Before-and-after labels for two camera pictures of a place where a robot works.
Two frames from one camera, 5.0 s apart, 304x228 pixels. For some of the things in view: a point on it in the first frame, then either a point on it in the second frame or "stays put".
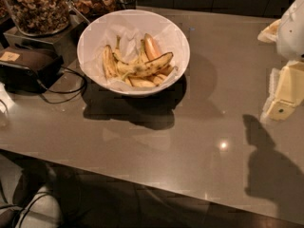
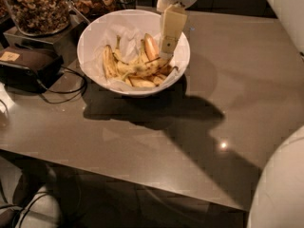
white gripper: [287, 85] → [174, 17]
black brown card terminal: [26, 69] stays put
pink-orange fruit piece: [151, 47] stays put
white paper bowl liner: [131, 31] stays put
